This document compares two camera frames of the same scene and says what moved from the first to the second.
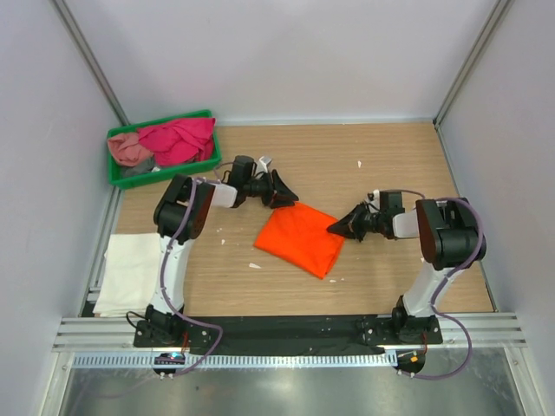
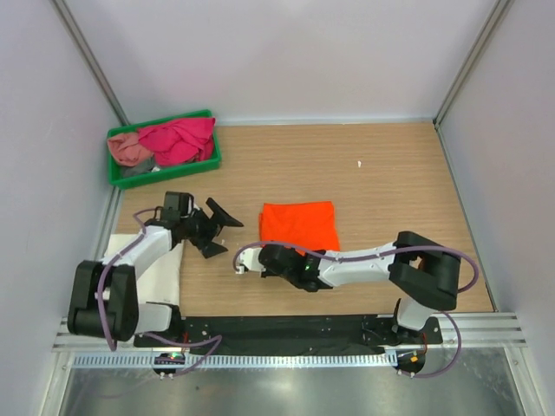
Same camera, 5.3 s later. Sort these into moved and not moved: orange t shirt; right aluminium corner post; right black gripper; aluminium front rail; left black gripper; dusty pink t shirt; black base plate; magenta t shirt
Moved: left black gripper; right black gripper; orange t shirt
Not moved: aluminium front rail; magenta t shirt; dusty pink t shirt; black base plate; right aluminium corner post
